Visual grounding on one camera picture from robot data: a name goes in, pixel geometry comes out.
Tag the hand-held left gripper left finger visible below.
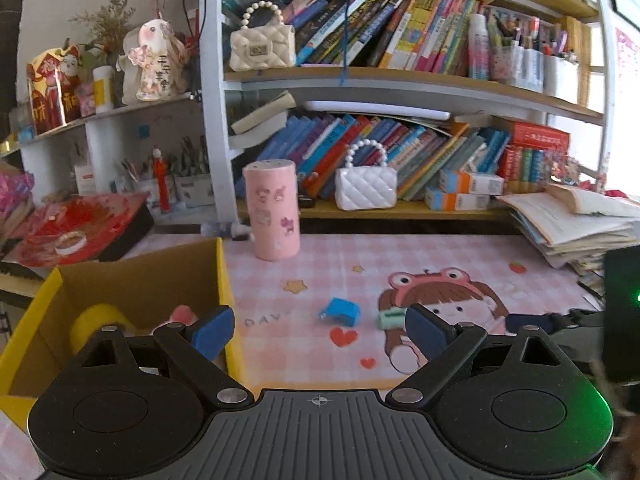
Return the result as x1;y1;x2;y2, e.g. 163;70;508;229
50;305;254;408

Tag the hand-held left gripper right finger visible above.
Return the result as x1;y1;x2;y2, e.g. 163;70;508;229
385;304;588;407

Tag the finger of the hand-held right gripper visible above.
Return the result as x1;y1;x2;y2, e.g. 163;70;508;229
505;309;606;335
552;331;605;370

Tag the pink plush animal toy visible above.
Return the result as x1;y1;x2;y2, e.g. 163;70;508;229
152;305;201;337

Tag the yellow cardboard box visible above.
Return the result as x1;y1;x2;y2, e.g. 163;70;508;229
0;236;246;431

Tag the yellow tape roll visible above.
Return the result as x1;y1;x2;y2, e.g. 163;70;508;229
70;303;133;356

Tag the small blue plastic item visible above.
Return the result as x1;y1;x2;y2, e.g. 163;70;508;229
320;297;361;329

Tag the stack of papers and notebooks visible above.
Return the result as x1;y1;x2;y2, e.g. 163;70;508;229
497;182;640;291

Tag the pink cylindrical container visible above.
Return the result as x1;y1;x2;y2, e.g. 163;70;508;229
242;158;301;262

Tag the white pen box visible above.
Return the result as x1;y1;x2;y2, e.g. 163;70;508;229
172;135;215;207

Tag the pink sparkly ornament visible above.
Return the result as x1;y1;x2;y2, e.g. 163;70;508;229
550;152;582;182

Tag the red pen with white ball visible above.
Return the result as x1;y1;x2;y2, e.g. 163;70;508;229
152;149;171;211

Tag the red gift packaging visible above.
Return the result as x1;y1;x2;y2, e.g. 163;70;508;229
10;192;154;266

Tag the row of colourful slanted books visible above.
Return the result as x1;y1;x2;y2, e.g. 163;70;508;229
257;112;511;201

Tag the thick red dictionary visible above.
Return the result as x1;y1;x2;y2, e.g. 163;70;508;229
507;120;571;151

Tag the small white red-label box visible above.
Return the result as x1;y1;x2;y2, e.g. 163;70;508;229
74;160;98;196

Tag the white bookshelf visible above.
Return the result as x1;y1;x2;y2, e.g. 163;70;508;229
200;0;618;233

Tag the tilted cream book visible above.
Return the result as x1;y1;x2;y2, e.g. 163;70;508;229
230;91;297;148

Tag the white pen container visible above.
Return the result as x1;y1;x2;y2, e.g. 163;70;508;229
542;55;581;103

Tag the row of yellow books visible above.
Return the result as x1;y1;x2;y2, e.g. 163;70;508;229
560;15;593;106

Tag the clear pen holder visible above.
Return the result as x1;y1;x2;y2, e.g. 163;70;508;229
492;35;546;92

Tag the white and yellow bottle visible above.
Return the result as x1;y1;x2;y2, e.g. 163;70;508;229
92;65;117;114

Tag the cream rabbit figurine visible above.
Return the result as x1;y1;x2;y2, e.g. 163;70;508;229
116;19;188;106

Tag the colourful printed bottle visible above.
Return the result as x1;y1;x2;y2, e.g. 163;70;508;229
468;14;491;80

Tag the red festive figure box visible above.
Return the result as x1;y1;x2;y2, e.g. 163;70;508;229
26;46;83;133

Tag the row of upright shelf books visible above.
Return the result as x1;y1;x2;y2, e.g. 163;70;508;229
222;0;481;71

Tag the dried flower bunch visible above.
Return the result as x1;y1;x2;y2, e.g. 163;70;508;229
70;0;138;68

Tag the white quilted pearl-handle handbag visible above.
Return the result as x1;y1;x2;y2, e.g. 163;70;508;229
334;139;399;211

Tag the white wall shelf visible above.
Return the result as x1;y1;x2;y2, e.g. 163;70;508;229
0;95;211;201

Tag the pink alphabet wall poster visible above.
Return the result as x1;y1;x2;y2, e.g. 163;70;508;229
612;27;640;111

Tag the cream quilted pearl-handle handbag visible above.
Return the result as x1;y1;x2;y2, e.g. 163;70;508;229
229;2;297;72

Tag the blue hanging cord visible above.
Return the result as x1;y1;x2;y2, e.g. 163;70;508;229
339;0;353;87

